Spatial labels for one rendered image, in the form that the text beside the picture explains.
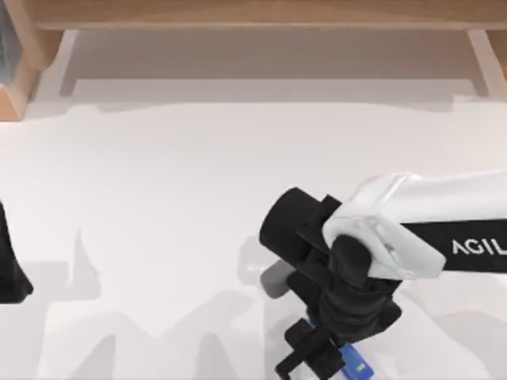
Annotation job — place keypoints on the blue stapler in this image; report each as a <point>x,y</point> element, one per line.
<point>358,358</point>

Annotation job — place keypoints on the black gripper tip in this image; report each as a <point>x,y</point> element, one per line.
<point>10,261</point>

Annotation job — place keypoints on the wooden cupboard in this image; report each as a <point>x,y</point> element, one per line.
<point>253,16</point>

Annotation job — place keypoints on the pale wooden drawer front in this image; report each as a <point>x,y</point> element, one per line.
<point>12,103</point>

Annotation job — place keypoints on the pale wooden drawer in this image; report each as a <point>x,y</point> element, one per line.
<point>27,43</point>
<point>12,103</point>

